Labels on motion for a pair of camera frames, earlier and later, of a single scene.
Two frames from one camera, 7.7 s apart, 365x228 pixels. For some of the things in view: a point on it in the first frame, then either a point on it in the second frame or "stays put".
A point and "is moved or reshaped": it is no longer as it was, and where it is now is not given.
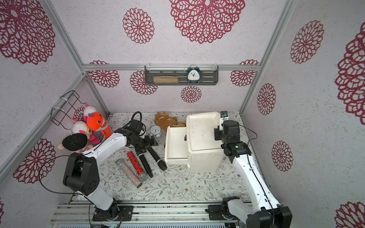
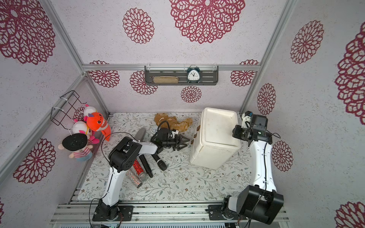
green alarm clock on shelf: x=193 y=74 stays put
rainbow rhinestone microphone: x=129 y=173 stays put
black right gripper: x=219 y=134 to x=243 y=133
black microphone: x=160 y=163 stays put
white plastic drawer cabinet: x=205 y=154 is moved or reshaped
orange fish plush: x=95 y=121 stays put
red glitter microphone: x=142 y=175 stays put
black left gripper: x=149 y=143 to x=180 y=139
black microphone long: x=146 y=165 stays put
